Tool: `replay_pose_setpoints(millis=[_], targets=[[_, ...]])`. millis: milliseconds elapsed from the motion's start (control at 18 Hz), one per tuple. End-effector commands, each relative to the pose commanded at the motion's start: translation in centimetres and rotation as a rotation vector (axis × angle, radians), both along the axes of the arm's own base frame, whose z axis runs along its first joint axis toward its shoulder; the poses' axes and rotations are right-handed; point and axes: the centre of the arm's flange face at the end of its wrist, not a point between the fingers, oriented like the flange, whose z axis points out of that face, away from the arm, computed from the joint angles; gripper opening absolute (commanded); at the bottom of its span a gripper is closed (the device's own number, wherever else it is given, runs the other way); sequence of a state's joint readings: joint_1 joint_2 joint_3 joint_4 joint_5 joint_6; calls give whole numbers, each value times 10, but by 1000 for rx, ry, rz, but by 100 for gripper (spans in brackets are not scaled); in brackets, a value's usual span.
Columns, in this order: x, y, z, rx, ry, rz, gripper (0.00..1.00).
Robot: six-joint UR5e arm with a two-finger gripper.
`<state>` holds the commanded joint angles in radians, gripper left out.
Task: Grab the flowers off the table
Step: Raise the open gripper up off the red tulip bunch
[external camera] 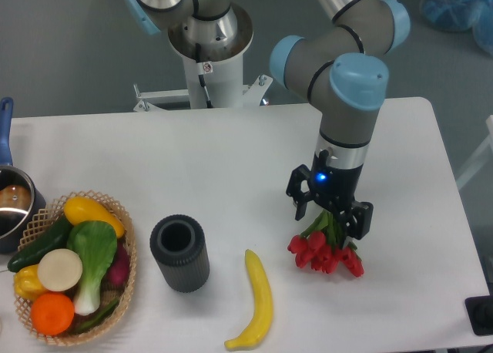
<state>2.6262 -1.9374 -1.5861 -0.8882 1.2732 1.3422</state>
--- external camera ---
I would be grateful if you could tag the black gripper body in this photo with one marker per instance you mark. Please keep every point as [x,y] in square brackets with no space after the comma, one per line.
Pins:
[330,186]

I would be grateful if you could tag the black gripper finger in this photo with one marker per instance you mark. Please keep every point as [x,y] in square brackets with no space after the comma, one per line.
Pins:
[357,220]
[295,191]

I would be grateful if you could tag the red tulip bouquet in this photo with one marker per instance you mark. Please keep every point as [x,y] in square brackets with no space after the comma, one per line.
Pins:
[323,247]

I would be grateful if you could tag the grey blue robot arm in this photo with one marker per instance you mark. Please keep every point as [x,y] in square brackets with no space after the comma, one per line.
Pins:
[340,74]

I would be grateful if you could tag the yellow banana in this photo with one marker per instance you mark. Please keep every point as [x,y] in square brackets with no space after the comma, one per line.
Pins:
[257,329]

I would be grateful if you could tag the dark grey ribbed vase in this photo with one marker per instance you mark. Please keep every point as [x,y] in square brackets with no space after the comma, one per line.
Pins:
[178,245]

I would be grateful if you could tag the black device at edge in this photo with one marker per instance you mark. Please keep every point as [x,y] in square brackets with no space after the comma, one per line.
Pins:
[479,311]

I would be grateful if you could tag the purple red onion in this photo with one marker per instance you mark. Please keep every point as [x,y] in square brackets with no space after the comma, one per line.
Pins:
[118,272]

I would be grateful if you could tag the green bok choy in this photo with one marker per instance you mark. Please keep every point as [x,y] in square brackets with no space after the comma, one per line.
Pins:
[95,243]

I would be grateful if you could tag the blue plastic bag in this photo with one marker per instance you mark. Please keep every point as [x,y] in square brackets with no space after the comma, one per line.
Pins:
[462,16]

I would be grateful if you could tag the yellow squash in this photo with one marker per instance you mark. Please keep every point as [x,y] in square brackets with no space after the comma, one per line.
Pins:
[81,209]

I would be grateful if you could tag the green chili pepper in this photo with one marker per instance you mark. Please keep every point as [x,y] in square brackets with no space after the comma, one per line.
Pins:
[96,319]

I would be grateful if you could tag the dark green cucumber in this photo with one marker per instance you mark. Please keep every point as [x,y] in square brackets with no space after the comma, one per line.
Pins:
[53,238]

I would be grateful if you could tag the woven wicker basket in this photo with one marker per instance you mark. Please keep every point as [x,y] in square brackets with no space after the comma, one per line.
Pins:
[117,288]

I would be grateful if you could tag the white round radish slice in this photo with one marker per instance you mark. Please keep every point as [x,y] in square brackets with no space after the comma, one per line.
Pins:
[59,270]

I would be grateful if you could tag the orange fruit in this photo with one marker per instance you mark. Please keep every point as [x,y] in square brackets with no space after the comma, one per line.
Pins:
[52,313]

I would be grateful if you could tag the yellow bell pepper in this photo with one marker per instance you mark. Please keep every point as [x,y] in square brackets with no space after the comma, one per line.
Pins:
[27,284]

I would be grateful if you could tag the white frame at right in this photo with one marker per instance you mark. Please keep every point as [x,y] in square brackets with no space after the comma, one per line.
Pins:
[477,160]

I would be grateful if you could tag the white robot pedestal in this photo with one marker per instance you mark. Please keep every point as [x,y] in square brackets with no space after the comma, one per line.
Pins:
[212,54]

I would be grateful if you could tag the blue saucepan with handle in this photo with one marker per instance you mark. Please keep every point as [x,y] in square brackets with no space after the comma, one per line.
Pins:
[20,199]

